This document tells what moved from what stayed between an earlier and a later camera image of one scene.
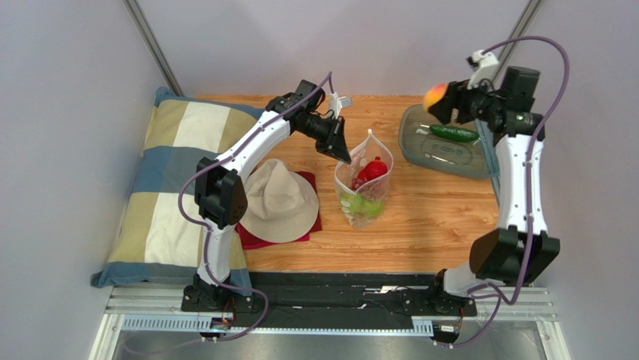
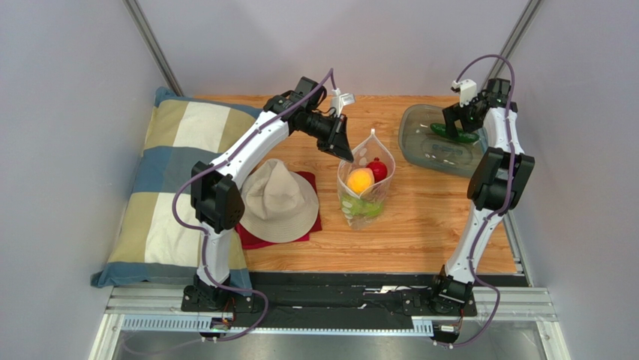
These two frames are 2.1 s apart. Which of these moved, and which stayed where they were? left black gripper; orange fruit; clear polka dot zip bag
Moved: orange fruit
Stayed: left black gripper; clear polka dot zip bag
